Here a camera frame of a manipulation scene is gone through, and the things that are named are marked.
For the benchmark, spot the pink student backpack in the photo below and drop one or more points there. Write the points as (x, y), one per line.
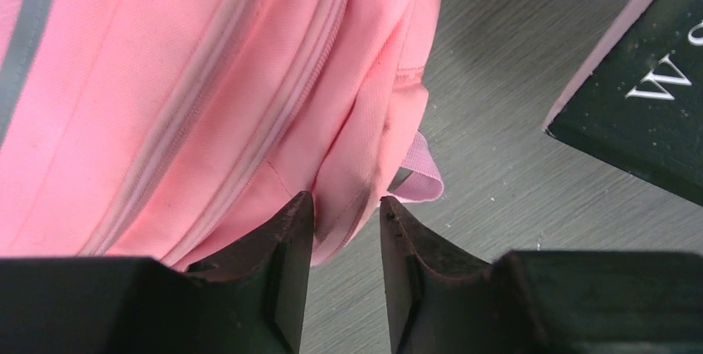
(171, 128)

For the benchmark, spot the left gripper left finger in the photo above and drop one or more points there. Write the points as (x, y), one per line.
(246, 298)

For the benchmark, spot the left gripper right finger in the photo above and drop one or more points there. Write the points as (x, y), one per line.
(441, 299)

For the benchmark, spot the Moon and Sixpence book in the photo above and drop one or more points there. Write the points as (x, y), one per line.
(636, 102)

